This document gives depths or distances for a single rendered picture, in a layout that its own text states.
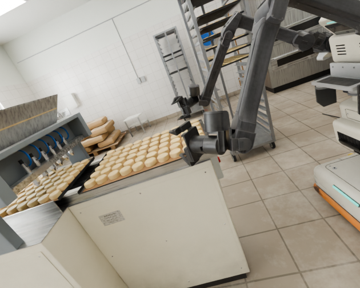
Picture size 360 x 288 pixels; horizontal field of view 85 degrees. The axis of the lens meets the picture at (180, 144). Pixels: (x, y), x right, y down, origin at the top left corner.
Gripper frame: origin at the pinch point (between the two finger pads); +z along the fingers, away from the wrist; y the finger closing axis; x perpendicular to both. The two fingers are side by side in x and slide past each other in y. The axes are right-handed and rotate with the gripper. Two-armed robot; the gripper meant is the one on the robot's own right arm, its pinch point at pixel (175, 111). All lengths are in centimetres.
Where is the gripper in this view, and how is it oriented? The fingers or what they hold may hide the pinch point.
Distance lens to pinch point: 117.1
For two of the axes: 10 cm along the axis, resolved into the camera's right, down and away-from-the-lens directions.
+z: -6.4, 5.1, -5.7
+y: -3.6, -8.6, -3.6
